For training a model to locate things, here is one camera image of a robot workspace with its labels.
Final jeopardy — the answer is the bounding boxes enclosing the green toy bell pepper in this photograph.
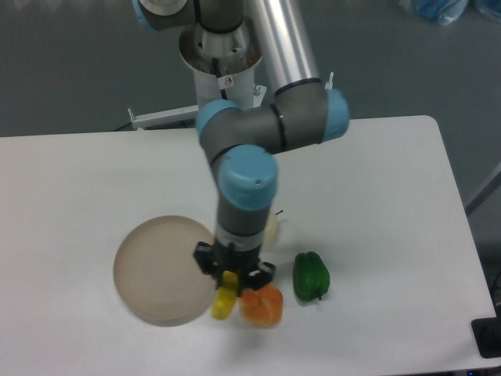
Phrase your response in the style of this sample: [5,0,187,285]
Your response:
[293,251,330,302]

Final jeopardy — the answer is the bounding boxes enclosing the orange toy bread roll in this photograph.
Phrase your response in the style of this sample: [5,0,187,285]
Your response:
[239,284,283,328]

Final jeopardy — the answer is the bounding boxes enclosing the white metal bracket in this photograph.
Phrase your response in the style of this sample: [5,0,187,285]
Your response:
[128,105,199,130]
[324,71,334,90]

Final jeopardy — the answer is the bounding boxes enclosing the blue plastic bag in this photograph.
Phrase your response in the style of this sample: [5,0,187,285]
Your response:
[411,0,468,25]

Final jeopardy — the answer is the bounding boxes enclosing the beige round plate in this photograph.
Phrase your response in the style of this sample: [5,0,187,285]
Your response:
[113,215,215,327]

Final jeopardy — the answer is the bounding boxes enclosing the yellow toy banana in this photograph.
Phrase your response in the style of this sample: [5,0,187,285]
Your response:
[211,271,240,320]

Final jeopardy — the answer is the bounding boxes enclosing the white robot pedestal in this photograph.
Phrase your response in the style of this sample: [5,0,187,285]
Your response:
[178,16,262,110]

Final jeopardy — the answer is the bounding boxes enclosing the white metal bracket right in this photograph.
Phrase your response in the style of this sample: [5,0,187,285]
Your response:
[324,71,334,90]

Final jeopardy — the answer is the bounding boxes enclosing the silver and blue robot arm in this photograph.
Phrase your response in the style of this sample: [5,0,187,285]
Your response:
[133,1,350,291]

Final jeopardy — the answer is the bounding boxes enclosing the white toy pear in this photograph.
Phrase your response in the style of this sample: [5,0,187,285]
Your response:
[262,210,283,249]

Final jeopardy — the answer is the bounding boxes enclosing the black device at table edge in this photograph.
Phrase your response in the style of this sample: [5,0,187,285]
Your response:
[471,317,500,359]

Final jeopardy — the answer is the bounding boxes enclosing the white metal bracket left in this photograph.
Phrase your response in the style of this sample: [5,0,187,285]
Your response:
[128,105,199,130]

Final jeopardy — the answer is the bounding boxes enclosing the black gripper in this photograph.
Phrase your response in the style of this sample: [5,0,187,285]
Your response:
[193,240,276,291]

